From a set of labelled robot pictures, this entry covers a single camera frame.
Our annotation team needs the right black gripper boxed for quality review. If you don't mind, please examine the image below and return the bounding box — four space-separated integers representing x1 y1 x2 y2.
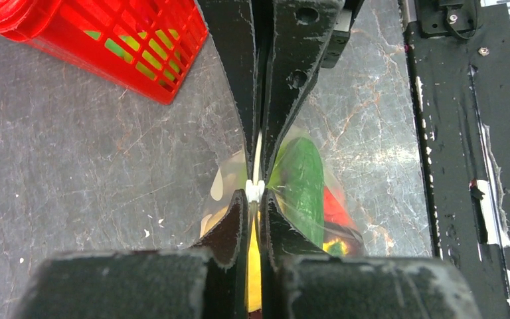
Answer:
197 0 364 176

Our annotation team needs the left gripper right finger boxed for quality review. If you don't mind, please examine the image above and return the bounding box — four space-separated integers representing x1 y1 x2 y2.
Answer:
260 190 481 318

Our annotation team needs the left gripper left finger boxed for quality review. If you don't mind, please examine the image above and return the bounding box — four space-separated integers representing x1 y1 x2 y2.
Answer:
15 189 248 318

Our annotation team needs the yellow lemon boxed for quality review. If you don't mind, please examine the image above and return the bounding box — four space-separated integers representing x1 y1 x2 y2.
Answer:
248 221 262 314

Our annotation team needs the red apple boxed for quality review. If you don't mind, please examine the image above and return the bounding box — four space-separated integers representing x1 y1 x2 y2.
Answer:
323 187 354 227

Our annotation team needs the clear dotted zip bag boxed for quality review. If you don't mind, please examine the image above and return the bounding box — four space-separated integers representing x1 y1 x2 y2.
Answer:
199 126 367 257

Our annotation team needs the green chili pepper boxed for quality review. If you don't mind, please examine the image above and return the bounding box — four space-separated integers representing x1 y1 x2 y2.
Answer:
269 137 325 247

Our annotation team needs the red plastic basket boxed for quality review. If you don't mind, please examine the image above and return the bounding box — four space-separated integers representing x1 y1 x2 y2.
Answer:
0 0 208 104

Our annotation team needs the green cucumber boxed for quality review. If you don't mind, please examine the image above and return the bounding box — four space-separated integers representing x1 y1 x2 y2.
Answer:
84 29 181 82

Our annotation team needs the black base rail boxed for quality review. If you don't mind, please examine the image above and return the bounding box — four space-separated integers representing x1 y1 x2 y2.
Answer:
404 1 510 318

